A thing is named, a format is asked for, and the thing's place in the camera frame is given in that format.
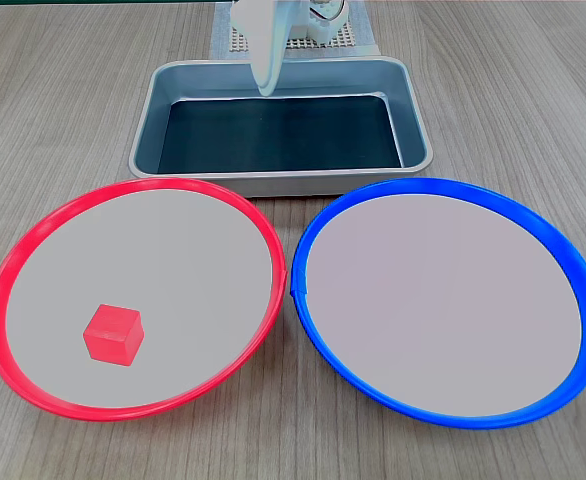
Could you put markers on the white plate with blue rim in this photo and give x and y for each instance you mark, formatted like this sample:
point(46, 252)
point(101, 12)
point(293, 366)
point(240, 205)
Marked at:
point(443, 310)

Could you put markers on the small red cube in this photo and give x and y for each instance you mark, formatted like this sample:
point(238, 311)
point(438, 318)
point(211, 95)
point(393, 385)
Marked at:
point(113, 335)

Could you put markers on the black tray mat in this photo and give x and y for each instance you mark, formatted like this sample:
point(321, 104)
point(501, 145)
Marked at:
point(283, 135)

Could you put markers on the steel tray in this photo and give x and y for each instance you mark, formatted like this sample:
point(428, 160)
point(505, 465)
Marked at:
point(293, 75)

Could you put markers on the white plate with red rim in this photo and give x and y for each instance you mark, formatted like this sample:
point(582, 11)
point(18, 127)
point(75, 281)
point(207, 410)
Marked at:
point(163, 280)

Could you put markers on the pale perforated base plate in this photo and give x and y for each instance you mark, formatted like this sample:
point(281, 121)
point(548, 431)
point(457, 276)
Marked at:
point(345, 42)

